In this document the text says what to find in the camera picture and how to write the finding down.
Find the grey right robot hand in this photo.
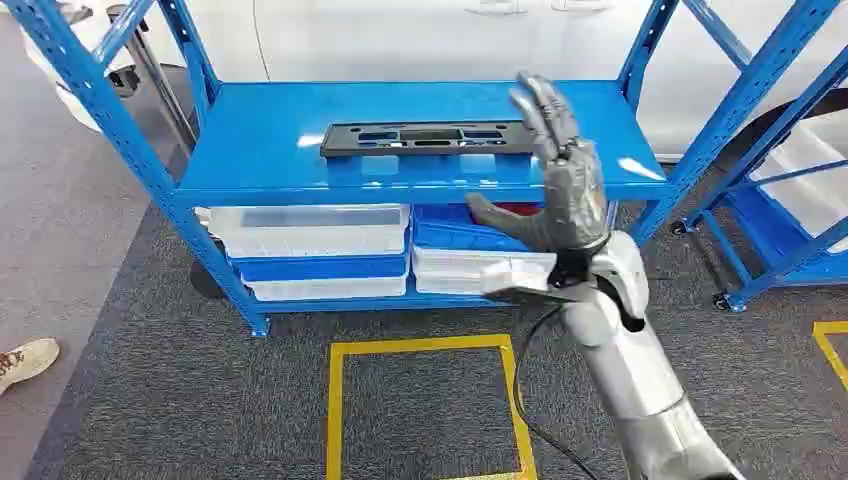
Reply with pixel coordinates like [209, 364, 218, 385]
[465, 71, 611, 256]

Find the black plastic car panel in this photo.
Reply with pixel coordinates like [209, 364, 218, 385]
[319, 120, 546, 159]

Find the blue wheeled shelf rack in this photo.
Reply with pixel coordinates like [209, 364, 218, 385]
[669, 46, 848, 314]

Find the white car body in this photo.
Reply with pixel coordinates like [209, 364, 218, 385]
[19, 0, 848, 164]

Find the white plastic bin stack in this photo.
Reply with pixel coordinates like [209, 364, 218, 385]
[750, 109, 848, 254]

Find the clear white plastic bin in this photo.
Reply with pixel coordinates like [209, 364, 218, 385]
[207, 203, 412, 260]

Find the yellow tape square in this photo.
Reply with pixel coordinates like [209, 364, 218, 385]
[812, 320, 848, 393]
[325, 333, 539, 480]

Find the blue metal shelf rack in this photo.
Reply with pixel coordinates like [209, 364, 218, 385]
[3, 0, 848, 339]

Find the grey metal stand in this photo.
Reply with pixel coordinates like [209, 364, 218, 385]
[104, 3, 200, 155]

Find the person's shoe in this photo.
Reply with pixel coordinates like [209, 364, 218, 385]
[0, 337, 61, 397]

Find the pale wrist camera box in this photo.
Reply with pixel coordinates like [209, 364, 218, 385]
[479, 258, 579, 306]

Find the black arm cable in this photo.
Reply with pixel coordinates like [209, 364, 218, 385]
[511, 305, 601, 480]

